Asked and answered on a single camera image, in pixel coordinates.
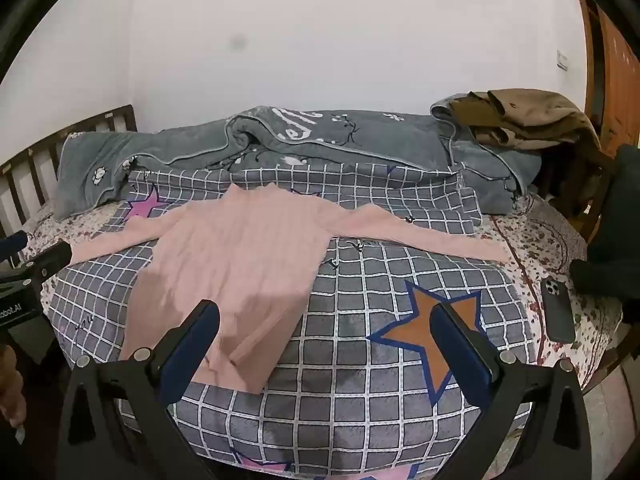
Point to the dark cloth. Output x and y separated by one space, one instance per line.
620 200

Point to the grey checked star duvet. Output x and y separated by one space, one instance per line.
350 360

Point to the brown jacket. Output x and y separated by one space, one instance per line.
525 115

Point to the grey fleece blanket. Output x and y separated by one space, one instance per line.
350 140

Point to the person's left hand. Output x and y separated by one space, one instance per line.
11 385

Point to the dark wooden headboard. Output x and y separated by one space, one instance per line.
107 122

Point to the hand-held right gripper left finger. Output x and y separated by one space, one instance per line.
192 355

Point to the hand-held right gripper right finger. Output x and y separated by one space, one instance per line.
460 355

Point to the black smartphone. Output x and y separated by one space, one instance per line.
557 310

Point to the orange wooden door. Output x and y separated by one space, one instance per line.
617 70

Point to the pink knit sweater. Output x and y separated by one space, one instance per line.
240 260

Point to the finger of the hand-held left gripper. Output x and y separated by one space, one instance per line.
50 260
11 245

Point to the white wall switch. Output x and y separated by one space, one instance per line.
562 60

